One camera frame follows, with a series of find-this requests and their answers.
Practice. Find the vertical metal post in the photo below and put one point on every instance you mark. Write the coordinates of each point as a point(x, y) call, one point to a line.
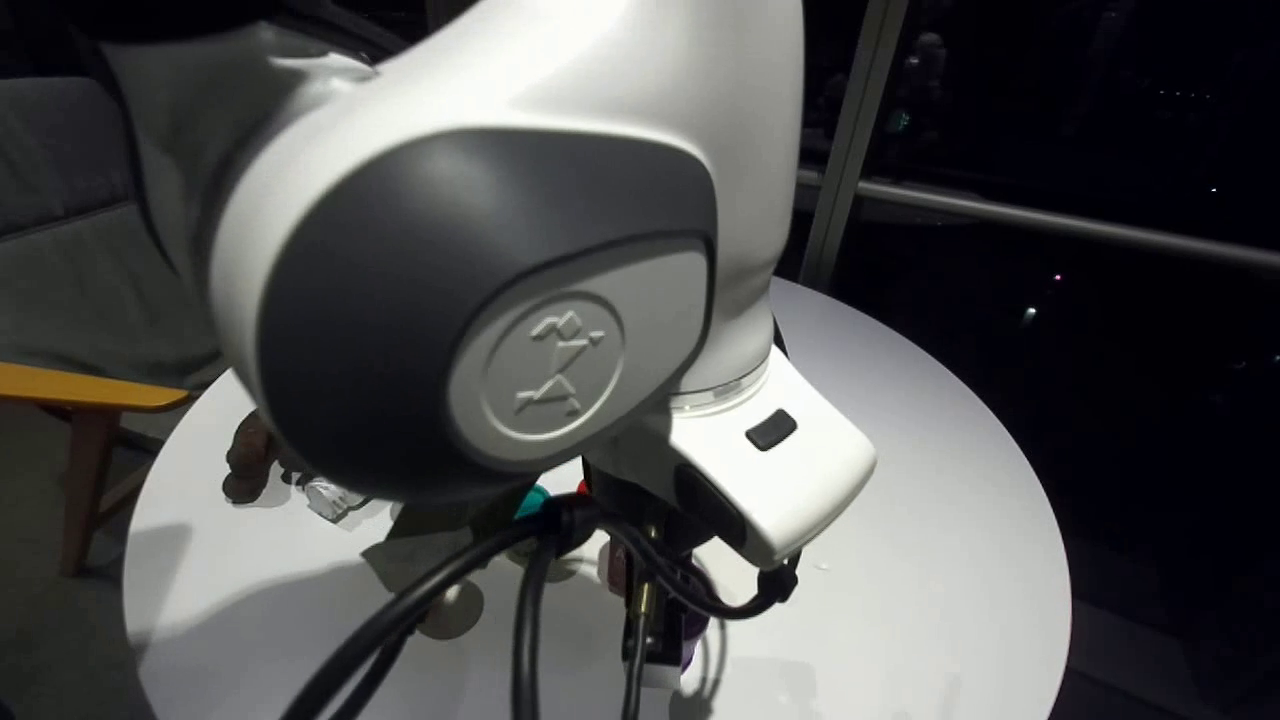
point(852, 132)

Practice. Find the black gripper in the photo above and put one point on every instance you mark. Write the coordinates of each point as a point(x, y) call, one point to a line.
point(654, 546)

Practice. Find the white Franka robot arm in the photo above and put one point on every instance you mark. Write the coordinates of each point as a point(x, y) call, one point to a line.
point(504, 243)

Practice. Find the horizontal metal railing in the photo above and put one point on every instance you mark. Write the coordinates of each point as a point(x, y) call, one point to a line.
point(1043, 223)

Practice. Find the grey armchair with wooden arms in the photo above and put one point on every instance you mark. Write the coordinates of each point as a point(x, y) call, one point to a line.
point(67, 264)

